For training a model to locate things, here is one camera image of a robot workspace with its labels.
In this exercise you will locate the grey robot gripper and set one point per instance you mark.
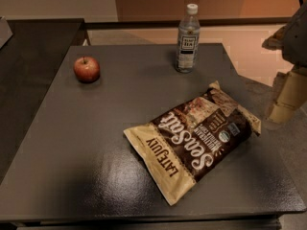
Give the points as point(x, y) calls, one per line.
point(296, 40)

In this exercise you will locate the clear plastic water bottle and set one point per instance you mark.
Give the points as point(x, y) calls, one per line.
point(188, 39)

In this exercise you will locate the brown tortilla chips bag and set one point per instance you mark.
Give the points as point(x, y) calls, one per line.
point(185, 143)

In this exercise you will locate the red apple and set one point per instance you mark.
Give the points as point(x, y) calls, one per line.
point(86, 69)

